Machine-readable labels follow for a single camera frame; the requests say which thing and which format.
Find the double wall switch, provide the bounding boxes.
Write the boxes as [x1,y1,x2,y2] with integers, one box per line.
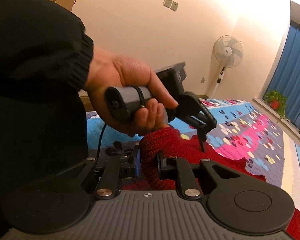
[163,0,179,11]

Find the left hand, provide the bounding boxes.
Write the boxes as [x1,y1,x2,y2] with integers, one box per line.
[83,46,178,137]

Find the colourful floral bed blanket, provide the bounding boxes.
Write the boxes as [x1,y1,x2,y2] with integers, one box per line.
[87,99,300,211]

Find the green potted plant red pot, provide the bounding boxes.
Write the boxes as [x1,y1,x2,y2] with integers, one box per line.
[264,90,287,118]

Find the black sleeved left forearm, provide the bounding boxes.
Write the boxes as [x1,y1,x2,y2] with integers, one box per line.
[0,0,94,238]

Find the red knitted sweater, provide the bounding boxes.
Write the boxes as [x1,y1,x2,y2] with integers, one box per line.
[123,126,300,239]

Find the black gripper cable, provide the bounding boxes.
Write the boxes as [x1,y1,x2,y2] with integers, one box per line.
[96,122,108,161]

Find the blue window curtain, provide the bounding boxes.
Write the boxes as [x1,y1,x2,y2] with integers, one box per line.
[266,21,300,129]

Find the white standing fan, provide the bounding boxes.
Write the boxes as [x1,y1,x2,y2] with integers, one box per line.
[207,35,244,98]

